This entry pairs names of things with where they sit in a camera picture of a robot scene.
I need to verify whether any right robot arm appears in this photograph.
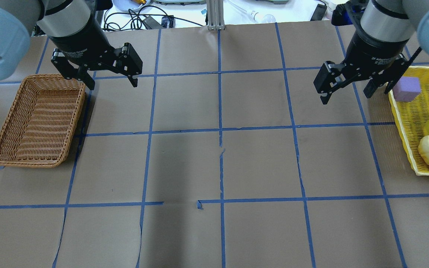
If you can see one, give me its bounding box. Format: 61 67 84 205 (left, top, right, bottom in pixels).
313 0 429 105

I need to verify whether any brass cylinder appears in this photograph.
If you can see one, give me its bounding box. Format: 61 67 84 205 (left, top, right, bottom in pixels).
131 0 147 5

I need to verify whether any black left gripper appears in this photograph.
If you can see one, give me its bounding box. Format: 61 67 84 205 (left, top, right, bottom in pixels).
49 19 143 90

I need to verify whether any black cable bundle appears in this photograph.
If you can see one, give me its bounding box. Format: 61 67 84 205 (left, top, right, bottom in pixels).
103 7 204 31

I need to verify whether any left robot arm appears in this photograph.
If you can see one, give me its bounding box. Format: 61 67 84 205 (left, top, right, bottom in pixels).
0 0 143 90

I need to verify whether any white light bulb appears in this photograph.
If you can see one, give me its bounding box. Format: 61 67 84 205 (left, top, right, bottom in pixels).
248 10 276 23

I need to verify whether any aluminium frame post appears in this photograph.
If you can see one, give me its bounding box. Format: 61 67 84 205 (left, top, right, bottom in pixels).
206 0 225 31

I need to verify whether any blue plate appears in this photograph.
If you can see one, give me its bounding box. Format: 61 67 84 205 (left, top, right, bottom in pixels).
112 0 152 12

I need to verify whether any yellow plastic basket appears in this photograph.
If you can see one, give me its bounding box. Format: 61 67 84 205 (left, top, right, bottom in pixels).
388 66 429 176

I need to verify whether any black phone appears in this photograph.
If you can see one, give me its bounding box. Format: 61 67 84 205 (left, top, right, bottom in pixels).
310 4 327 21

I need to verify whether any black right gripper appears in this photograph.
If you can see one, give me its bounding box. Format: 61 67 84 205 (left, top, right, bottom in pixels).
314 29 414 105

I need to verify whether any brown wicker basket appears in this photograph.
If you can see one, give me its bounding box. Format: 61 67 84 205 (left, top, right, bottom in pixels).
0 74 86 168

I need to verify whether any black power adapter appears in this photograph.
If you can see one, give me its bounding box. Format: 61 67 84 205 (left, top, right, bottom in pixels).
142 15 175 29

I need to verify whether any purple foam block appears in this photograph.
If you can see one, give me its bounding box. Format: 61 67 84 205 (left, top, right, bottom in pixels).
392 76 422 102

